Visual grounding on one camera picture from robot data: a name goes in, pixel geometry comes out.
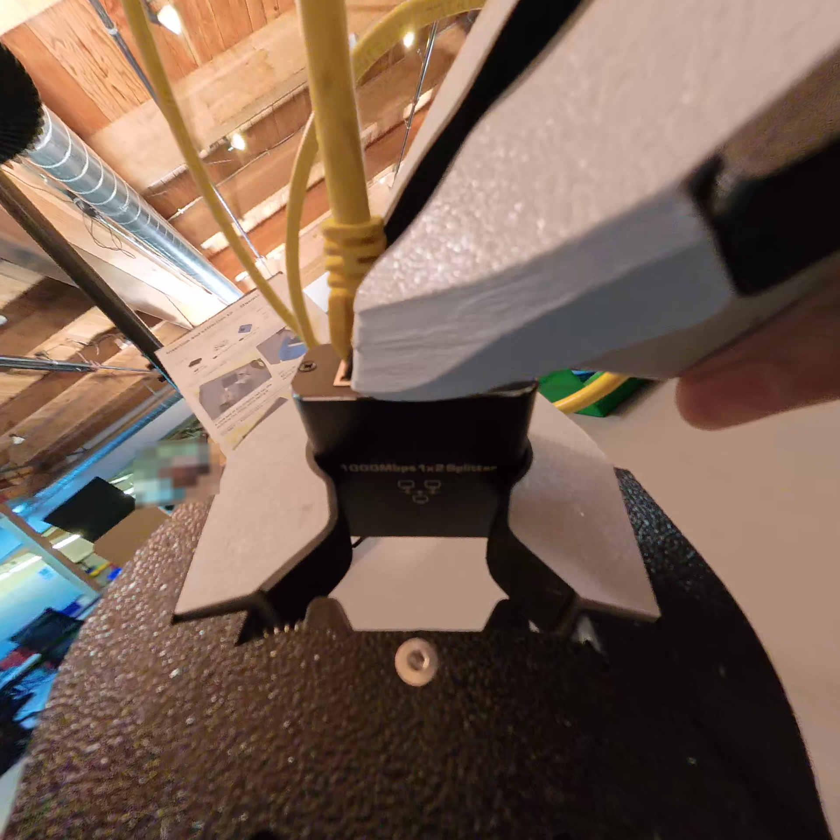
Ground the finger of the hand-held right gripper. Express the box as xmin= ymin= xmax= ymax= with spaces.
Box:
xmin=388 ymin=0 xmax=585 ymax=248
xmin=352 ymin=0 xmax=840 ymax=401

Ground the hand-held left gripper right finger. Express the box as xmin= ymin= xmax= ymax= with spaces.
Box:
xmin=489 ymin=418 xmax=661 ymax=634

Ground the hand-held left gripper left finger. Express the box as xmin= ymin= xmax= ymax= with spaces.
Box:
xmin=171 ymin=394 xmax=349 ymax=628

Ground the yellow ethernet cable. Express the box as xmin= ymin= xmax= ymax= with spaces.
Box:
xmin=121 ymin=0 xmax=631 ymax=414

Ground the black ethernet splitter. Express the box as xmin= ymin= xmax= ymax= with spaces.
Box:
xmin=292 ymin=344 xmax=539 ymax=539

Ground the person's right hand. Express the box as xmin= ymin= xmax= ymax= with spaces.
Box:
xmin=676 ymin=283 xmax=840 ymax=431

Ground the green plastic bin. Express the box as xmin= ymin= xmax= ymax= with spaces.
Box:
xmin=539 ymin=371 xmax=653 ymax=418

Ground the printed instruction sheet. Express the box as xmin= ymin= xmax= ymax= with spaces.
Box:
xmin=161 ymin=292 xmax=329 ymax=454

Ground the black monitor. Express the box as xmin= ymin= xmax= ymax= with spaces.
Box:
xmin=46 ymin=479 xmax=136 ymax=542

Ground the silver ventilation duct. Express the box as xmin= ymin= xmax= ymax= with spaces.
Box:
xmin=20 ymin=112 xmax=244 ymax=309

